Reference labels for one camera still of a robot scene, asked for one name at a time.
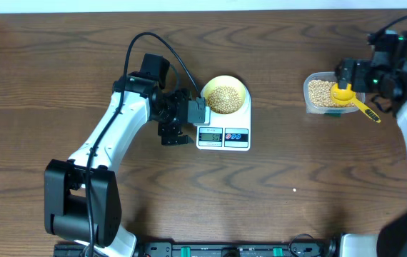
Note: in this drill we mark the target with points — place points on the white digital kitchen scale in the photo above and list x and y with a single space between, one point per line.
228 131

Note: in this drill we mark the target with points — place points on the yellow plastic bowl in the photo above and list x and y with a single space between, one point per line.
224 94

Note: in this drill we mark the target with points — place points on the clear container of soybeans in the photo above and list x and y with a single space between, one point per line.
317 89

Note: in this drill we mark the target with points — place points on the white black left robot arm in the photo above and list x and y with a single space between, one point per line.
81 196

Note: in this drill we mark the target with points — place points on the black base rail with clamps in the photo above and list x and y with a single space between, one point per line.
302 245

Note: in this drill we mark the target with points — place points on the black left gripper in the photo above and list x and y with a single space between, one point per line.
171 129

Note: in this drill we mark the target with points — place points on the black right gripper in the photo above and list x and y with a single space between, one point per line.
361 67

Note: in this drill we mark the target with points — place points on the yellow plastic scoop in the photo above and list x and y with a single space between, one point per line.
347 96

